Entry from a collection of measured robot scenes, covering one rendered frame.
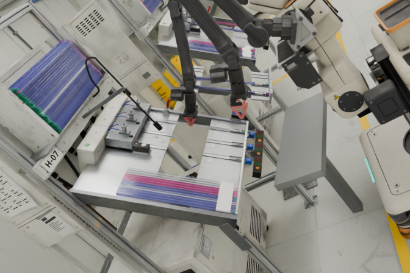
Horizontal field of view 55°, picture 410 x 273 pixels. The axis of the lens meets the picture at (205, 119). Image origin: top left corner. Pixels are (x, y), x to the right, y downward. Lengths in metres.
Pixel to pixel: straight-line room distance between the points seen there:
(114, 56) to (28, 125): 1.40
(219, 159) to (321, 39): 0.72
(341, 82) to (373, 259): 0.90
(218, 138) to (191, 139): 1.25
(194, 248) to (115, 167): 0.52
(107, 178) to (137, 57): 1.36
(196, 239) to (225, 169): 0.36
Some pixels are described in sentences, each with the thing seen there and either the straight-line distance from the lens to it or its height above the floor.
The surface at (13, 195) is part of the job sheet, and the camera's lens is 1.94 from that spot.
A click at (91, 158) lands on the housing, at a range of 1.87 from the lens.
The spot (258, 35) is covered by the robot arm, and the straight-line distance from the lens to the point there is 1.44.
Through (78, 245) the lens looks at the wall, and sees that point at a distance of 3.59.
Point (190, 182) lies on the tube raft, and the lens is 1.76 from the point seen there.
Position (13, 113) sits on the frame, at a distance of 1.77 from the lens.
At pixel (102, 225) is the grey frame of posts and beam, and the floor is 0.99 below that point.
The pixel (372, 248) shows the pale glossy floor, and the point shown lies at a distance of 2.20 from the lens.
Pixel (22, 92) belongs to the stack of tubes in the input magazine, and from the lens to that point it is 1.78.
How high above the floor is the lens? 1.66
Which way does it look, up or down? 21 degrees down
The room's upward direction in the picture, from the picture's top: 42 degrees counter-clockwise
